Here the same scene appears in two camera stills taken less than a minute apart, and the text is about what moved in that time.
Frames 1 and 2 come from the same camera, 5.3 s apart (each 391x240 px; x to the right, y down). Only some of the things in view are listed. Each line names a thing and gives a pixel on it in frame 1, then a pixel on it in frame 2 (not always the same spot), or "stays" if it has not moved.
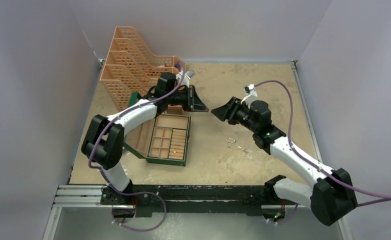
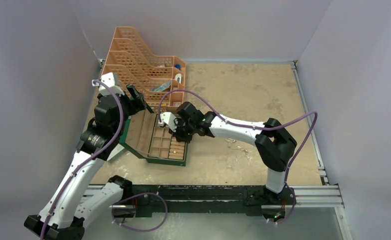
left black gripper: (192, 101) → (135, 105)
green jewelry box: (164, 140) stays
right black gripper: (224, 113) → (178, 136)
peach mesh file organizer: (131, 68) stays
